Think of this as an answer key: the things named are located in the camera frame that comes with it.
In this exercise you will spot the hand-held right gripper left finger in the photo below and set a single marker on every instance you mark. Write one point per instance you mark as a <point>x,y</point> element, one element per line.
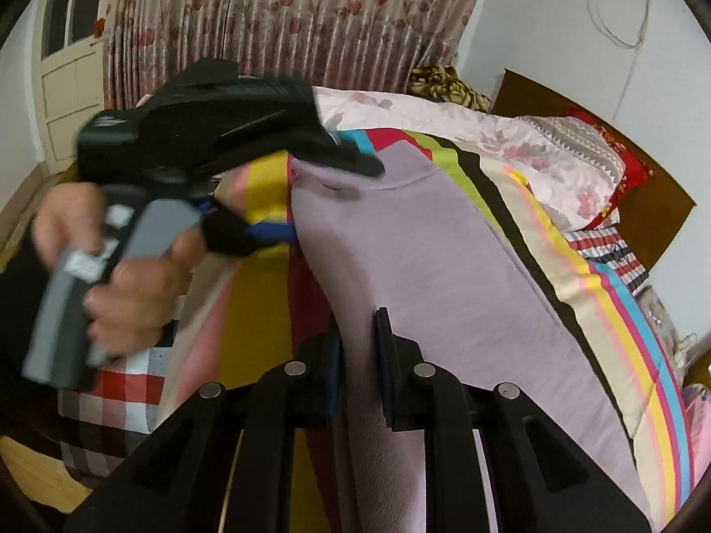
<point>331,394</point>

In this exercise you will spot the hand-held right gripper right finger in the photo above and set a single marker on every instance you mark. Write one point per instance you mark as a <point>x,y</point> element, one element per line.
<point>389,377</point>

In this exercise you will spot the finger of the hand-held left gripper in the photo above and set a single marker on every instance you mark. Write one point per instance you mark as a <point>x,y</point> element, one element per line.
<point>350,158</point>
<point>233,233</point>

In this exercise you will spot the purple pants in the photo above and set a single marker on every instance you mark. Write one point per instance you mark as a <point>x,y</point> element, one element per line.
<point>433,266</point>

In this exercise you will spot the person's left hand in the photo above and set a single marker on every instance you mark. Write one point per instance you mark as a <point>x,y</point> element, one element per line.
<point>144,300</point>

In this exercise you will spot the striped colourful blanket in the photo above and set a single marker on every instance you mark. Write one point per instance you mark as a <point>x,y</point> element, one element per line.
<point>261,300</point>

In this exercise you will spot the white floral quilt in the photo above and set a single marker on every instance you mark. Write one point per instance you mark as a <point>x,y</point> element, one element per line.
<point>444,116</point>

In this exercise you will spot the floral pleated curtain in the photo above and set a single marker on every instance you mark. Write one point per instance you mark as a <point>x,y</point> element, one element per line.
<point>278,22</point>

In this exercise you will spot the brown yellow patterned blanket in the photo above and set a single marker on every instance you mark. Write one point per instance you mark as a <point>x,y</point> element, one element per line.
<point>444,86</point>

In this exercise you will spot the cream panelled door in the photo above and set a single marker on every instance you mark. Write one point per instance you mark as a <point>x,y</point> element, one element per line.
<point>66,83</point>

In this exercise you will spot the plaid bed sheet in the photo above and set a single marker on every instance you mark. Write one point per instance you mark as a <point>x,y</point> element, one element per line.
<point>128,394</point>

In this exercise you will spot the nightstand with floral cover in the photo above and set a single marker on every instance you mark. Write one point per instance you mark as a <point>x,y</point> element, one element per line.
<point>661,322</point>

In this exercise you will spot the red pillow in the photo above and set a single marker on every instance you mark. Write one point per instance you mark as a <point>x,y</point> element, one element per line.
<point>633,169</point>

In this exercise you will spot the pink bed sheet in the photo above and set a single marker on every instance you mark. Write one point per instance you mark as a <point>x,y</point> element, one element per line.
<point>697,411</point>

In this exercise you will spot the flat dark wooden headboard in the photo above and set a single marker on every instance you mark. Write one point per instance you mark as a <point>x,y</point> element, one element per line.
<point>661,216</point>

